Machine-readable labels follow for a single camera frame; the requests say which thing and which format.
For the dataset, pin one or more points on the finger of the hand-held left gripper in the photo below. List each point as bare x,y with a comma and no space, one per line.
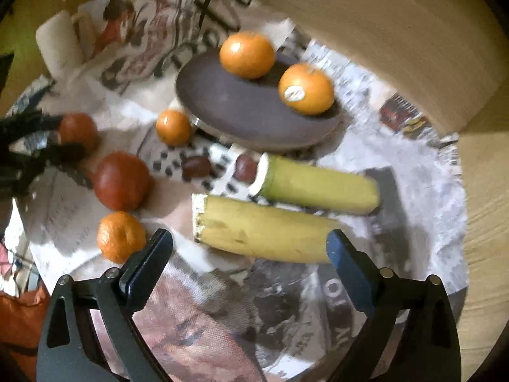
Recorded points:
32,122
55,154

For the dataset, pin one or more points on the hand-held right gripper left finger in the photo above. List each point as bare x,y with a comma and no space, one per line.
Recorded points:
153,252

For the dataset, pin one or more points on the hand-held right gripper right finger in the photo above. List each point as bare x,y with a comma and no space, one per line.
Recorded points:
346,264

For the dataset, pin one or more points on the small red tomato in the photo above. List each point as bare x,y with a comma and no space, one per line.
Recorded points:
78,131

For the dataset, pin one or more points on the wrinkled mandarin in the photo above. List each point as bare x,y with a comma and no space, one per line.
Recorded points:
120,236

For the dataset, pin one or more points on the large red tomato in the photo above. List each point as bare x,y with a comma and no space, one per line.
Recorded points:
121,181

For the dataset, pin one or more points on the green banana piece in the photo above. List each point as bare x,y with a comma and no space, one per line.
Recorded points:
318,185

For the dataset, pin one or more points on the yellow banana piece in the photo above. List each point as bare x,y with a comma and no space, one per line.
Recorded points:
266,229

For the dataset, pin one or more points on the dark red date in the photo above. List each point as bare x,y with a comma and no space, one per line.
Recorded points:
196,166
244,168

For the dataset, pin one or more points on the small smooth orange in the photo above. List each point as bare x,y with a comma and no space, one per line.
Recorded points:
173,127

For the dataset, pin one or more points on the dark purple plate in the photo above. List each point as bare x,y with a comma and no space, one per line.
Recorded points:
246,107

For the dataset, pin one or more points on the large orange with sticker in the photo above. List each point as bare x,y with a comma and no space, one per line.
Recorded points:
306,88

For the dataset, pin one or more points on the large plain orange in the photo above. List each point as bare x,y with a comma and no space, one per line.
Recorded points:
247,55

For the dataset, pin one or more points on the white cup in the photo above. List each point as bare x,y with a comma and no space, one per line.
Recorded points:
59,45

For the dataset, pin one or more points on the newspaper print cloth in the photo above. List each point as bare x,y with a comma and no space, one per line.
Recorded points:
409,191

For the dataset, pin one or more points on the orange cloth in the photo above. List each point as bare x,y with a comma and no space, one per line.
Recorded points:
20,326

